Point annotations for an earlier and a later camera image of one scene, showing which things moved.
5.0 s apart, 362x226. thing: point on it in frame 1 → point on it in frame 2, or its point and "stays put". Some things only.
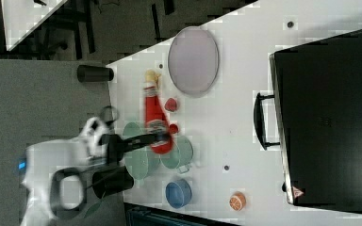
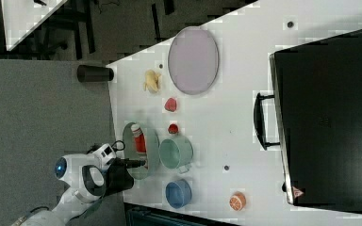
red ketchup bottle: (156, 117) → (139, 138)
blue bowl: (178, 193) stays put
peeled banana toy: (151, 75) stays put
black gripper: (117, 145) → (118, 174)
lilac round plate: (194, 60) stays put
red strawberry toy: (171, 104) stays put
